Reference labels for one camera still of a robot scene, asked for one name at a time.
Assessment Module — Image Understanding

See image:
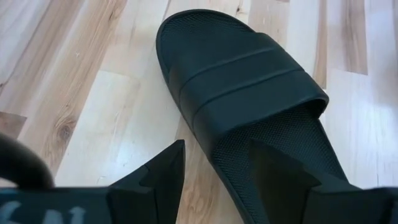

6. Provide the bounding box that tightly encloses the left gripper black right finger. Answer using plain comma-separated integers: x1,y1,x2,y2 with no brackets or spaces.
249,138,362,224

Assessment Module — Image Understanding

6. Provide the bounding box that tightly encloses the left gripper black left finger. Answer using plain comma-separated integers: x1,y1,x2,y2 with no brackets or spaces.
106,139,187,224

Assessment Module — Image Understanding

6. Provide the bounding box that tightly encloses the black rubber slide sandal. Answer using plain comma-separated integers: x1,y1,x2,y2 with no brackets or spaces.
155,8,349,224

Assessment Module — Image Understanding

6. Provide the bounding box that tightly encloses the black left wrist camera cable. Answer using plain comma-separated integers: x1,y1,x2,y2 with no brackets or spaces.
0,133,55,190

